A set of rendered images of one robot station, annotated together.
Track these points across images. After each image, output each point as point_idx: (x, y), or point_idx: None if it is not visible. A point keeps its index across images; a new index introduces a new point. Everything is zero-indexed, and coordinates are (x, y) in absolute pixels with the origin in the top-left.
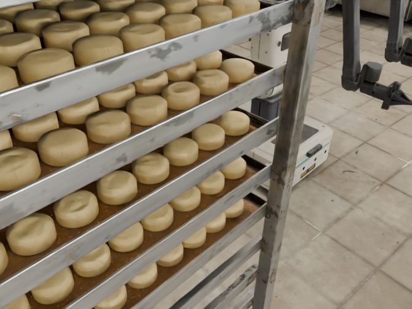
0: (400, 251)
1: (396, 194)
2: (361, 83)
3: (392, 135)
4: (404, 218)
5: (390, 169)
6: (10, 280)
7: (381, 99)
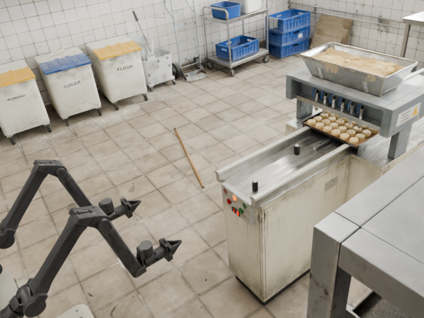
0: (210, 309)
1: (153, 286)
2: (145, 262)
3: (80, 257)
4: (178, 292)
5: (122, 278)
6: None
7: (164, 257)
